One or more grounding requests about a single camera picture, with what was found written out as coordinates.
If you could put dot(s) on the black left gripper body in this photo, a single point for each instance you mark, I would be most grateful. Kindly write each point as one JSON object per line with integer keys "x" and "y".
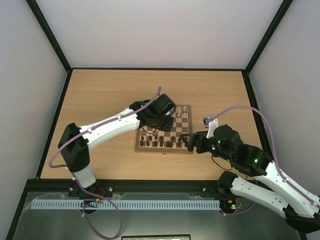
{"x": 162, "y": 126}

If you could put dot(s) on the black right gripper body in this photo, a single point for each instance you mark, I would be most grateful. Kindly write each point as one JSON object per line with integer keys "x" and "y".
{"x": 198, "y": 142}

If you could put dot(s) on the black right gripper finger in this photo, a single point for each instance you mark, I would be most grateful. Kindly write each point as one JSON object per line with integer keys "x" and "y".
{"x": 189, "y": 141}
{"x": 197, "y": 134}

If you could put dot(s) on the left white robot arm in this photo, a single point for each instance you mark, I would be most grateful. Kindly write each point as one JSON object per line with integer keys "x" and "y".
{"x": 76, "y": 142}

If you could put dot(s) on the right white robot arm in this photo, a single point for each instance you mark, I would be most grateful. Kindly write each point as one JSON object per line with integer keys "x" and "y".
{"x": 300, "y": 208}

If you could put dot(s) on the wooden chess board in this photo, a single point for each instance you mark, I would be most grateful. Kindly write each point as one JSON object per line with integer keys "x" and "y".
{"x": 180, "y": 126}

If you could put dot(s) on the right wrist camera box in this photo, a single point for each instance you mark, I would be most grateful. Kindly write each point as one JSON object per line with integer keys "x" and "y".
{"x": 210, "y": 123}

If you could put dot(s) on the white slotted cable duct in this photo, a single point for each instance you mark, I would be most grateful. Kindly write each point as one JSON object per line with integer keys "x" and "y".
{"x": 70, "y": 204}

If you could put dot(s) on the black left frame post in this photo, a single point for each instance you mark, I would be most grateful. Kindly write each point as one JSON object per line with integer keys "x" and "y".
{"x": 38, "y": 14}

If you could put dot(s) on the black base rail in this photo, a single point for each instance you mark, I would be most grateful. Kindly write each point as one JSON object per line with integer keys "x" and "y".
{"x": 109, "y": 187}

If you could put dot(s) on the black corner frame post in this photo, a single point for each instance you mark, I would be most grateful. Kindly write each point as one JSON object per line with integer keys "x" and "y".
{"x": 276, "y": 20}

